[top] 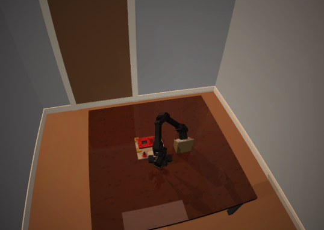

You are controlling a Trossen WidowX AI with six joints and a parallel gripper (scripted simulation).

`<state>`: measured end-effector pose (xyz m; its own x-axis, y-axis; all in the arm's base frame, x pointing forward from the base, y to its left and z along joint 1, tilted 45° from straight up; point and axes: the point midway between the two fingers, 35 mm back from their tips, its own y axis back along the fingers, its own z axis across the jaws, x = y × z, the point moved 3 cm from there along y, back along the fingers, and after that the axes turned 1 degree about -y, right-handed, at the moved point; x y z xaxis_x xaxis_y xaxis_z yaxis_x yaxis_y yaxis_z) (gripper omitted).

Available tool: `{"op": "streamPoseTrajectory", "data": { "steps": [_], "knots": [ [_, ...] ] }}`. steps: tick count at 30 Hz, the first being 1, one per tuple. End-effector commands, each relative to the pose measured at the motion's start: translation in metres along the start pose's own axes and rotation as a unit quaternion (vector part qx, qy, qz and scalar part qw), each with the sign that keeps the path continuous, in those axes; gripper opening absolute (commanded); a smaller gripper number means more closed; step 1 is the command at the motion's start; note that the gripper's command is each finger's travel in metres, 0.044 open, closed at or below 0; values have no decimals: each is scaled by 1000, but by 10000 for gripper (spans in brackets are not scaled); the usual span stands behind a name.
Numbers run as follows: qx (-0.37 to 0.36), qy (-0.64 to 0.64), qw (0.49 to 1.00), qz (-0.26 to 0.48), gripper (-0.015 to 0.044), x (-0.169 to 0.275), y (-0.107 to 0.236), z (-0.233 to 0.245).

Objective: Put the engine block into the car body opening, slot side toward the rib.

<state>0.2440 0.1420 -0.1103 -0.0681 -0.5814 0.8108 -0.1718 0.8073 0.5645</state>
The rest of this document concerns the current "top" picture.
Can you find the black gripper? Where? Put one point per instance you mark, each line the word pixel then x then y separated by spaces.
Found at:
pixel 168 158

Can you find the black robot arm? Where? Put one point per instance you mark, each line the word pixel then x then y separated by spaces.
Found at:
pixel 158 145

